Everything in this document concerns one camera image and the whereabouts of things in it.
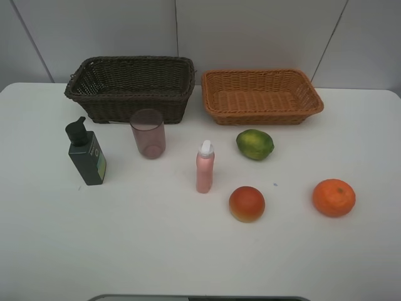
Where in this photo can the orange wicker basket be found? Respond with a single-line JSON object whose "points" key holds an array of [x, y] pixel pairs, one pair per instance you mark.
{"points": [[259, 97]]}

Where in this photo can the translucent pink plastic cup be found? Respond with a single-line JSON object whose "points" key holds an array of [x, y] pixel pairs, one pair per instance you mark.
{"points": [[148, 129]]}

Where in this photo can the red yellow apple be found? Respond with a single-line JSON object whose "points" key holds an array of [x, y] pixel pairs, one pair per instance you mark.
{"points": [[247, 204]]}

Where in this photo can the pink spray bottle white cap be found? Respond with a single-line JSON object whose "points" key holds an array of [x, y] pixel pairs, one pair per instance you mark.
{"points": [[205, 166]]}

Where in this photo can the dark brown wicker basket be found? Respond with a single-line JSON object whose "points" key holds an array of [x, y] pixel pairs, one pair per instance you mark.
{"points": [[113, 88]]}

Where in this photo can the orange tangerine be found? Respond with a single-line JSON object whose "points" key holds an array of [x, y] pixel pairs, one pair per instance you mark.
{"points": [[333, 198]]}

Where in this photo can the dark green pump bottle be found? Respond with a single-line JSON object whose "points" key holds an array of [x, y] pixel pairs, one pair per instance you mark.
{"points": [[86, 153]]}

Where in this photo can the green lime fruit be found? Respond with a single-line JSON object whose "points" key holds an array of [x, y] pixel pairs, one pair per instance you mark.
{"points": [[255, 144]]}

